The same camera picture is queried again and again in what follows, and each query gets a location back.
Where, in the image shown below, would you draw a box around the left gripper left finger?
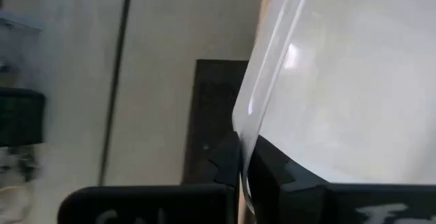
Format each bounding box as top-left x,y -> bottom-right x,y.
57,131 -> 244,224

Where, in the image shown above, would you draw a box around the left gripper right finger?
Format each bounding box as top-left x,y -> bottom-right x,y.
247,134 -> 436,224

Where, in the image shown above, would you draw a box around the white plastic basket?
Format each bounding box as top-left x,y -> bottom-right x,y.
231,0 -> 436,214

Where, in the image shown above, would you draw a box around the black equipment box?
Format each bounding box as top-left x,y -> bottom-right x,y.
0,86 -> 47,148

